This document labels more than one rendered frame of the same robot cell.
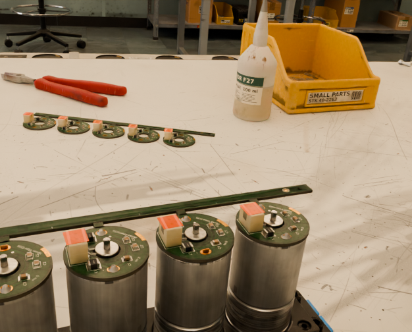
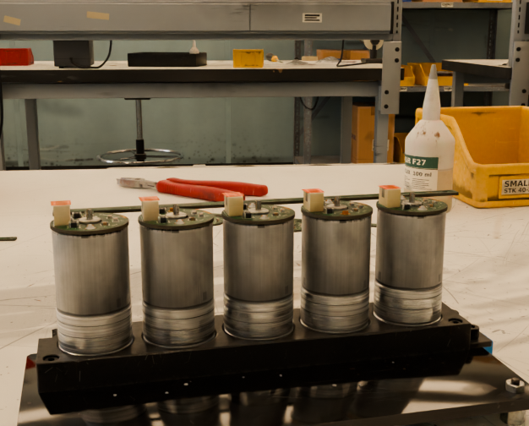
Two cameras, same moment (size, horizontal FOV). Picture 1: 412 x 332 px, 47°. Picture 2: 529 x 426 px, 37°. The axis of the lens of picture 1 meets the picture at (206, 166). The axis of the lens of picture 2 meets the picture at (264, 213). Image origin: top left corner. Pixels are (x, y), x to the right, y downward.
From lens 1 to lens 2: 0.15 m
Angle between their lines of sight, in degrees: 17
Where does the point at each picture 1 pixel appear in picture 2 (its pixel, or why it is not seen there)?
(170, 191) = not seen: hidden behind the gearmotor
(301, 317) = (453, 316)
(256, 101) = (430, 187)
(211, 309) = (353, 276)
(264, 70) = (438, 148)
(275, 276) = (415, 250)
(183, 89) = (340, 189)
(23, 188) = not seen: hidden behind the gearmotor
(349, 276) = (528, 325)
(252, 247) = (390, 221)
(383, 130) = not seen: outside the picture
